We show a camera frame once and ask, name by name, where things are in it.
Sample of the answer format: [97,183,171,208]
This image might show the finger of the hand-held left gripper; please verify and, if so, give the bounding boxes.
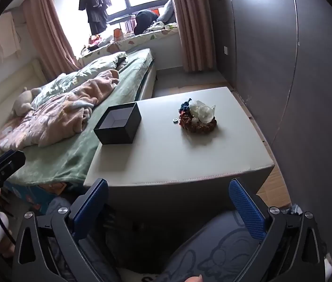
[0,150,26,193]

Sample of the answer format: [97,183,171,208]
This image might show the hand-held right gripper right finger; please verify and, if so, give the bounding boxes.
[228,179,331,282]

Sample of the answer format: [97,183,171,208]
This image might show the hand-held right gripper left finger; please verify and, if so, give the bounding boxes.
[12,179,122,282]

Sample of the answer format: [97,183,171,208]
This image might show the black square box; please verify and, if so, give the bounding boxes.
[93,102,142,145]

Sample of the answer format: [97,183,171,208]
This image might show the brown beaded bracelet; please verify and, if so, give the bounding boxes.
[179,111,217,135]

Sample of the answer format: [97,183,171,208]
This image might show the white translucent flower ornament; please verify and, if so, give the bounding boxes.
[189,99,217,124]

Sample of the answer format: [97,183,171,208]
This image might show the blue printed storage box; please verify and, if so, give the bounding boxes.
[3,180,66,212]

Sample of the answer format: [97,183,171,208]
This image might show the person's grey printed pants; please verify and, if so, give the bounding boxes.
[48,197,272,282]

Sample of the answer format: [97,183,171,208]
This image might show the green bedsheet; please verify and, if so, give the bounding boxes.
[7,48,155,187]

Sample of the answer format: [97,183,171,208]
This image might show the beige plush toy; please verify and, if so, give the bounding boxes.
[12,87,43,116]

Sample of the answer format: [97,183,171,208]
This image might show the pink fleece blanket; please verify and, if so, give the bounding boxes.
[0,69,121,153]

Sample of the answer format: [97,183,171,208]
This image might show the cream bed headboard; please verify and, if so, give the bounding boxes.
[0,59,47,153]

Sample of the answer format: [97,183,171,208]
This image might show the white hanging towel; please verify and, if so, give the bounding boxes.
[0,12,22,59]

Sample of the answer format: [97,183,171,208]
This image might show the floral quilt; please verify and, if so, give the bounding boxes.
[31,51,128,109]

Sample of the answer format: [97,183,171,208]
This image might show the pink curtain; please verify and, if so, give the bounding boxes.
[167,0,216,72]
[22,0,80,80]

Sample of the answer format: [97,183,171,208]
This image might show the colourful cloth pile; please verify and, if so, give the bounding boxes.
[85,34,115,52]

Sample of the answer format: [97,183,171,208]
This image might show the grey wardrobe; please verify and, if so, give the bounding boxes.
[207,0,332,212]

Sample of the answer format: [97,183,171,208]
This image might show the printed window seat cushion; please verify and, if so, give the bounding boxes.
[79,23,180,65]

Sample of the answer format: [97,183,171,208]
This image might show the dark hanging clothes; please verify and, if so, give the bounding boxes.
[78,0,112,34]

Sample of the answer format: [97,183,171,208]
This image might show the black bag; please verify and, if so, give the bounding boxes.
[133,10,162,36]

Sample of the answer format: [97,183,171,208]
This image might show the grey pillow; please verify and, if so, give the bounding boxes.
[156,0,176,24]

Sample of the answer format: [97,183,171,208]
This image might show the white bed frame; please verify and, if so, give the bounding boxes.
[137,65,157,100]

